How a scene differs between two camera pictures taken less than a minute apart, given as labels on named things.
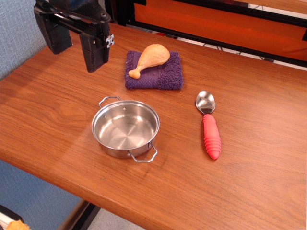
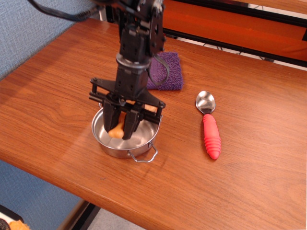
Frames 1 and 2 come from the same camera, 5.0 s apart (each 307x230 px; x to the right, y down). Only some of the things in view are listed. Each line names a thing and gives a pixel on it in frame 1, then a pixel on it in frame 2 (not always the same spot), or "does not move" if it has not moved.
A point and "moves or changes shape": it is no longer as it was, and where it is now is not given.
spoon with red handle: [206, 102] does not move
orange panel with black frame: [274, 32] does not move
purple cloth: [167, 76] does not move
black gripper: [86, 17] → [129, 92]
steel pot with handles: [124, 128] does not move
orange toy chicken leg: [154, 54] moves or changes shape
